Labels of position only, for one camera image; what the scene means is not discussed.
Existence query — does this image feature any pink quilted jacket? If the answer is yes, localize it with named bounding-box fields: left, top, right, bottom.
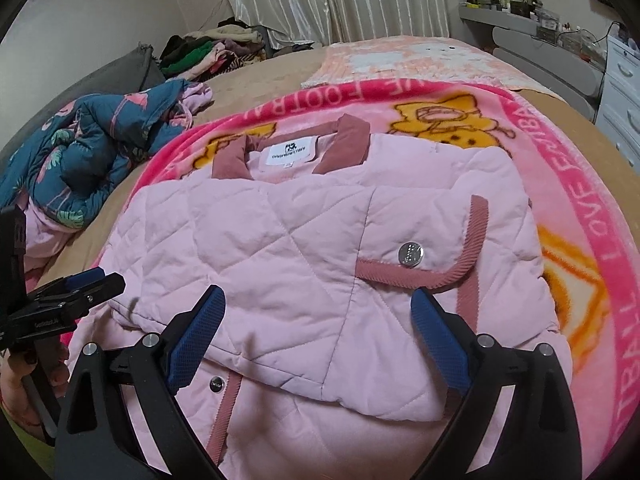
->
left=70, top=116, right=573, bottom=479

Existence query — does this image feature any pile of mixed clothes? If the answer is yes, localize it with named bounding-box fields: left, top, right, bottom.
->
left=156, top=18, right=314, bottom=82

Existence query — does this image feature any person's left hand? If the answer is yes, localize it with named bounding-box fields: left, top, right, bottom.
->
left=1, top=338, right=70, bottom=441

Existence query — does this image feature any blue floral padded garment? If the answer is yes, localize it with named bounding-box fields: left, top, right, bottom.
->
left=1, top=78, right=213, bottom=230

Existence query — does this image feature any pink cartoon fleece blanket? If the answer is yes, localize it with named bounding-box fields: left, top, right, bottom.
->
left=60, top=78, right=640, bottom=478

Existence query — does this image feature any grey bed headboard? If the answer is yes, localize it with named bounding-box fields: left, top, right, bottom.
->
left=1, top=44, right=165, bottom=171

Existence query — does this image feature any white drawer dresser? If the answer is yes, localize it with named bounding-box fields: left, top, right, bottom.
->
left=596, top=24, right=640, bottom=174

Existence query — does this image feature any grey curved vanity desk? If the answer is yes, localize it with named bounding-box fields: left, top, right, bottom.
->
left=458, top=3, right=604, bottom=122

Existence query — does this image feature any peach floral pillow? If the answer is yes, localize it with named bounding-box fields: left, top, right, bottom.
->
left=302, top=36, right=556, bottom=96

